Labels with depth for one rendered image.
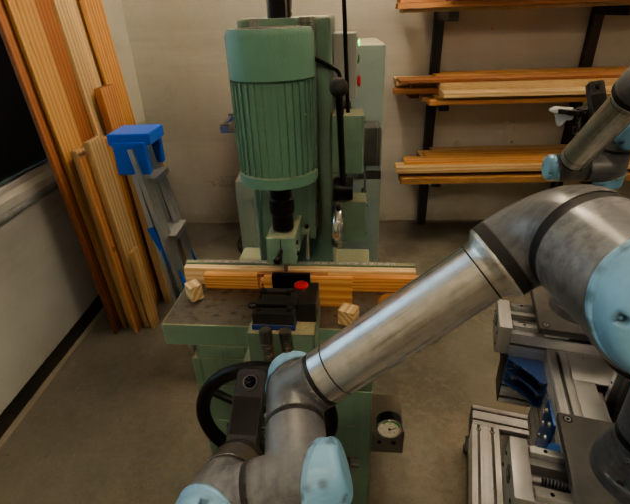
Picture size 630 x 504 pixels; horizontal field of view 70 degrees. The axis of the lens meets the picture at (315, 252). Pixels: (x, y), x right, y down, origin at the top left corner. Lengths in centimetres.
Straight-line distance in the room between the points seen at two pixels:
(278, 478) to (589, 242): 38
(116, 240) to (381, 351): 202
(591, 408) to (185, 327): 94
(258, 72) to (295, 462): 67
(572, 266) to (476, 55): 307
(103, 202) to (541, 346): 194
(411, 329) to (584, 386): 79
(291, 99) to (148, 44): 270
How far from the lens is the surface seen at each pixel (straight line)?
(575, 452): 100
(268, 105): 91
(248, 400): 70
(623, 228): 45
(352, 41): 123
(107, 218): 242
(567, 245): 46
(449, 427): 206
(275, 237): 104
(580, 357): 136
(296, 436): 55
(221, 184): 364
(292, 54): 90
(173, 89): 354
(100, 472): 208
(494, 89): 303
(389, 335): 54
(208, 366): 116
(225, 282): 118
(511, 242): 52
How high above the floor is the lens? 153
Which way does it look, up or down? 28 degrees down
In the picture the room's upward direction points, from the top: 2 degrees counter-clockwise
